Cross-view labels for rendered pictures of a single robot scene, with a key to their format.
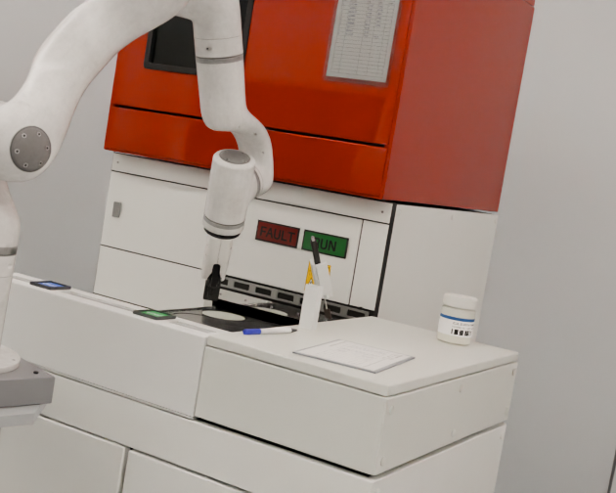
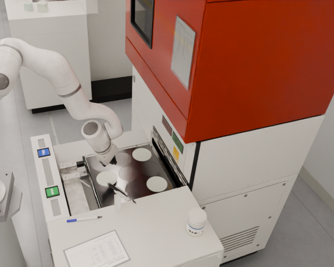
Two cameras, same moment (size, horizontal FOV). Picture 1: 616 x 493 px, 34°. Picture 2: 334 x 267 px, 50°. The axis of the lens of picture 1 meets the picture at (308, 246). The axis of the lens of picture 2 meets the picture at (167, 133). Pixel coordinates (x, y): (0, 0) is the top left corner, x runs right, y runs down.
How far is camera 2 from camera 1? 1.67 m
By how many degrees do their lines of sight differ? 46
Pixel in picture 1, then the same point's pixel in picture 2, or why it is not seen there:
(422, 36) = (213, 62)
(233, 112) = (77, 116)
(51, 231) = not seen: hidden behind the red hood
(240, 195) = (94, 144)
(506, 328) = not seen: outside the picture
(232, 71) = (68, 100)
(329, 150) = (172, 106)
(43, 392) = (0, 219)
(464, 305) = (193, 223)
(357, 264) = (185, 160)
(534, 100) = not seen: outside the picture
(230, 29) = (59, 84)
